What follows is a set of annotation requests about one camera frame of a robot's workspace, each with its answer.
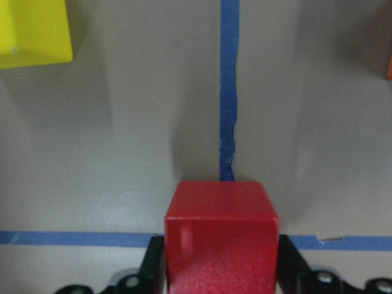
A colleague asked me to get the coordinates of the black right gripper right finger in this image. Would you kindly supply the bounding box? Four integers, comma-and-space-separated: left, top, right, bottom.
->
276, 235, 312, 294

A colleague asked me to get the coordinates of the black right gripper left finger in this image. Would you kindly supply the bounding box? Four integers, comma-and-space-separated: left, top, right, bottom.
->
135, 236, 166, 294

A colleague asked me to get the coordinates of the red wooden block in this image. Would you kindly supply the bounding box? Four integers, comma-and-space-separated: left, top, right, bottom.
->
165, 181, 279, 293

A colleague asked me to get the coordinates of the orange wooden block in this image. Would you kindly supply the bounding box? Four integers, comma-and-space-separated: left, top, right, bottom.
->
386, 54, 392, 81

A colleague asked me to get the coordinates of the yellow wooden block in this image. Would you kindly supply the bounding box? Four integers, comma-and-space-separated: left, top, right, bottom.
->
1, 1, 74, 69

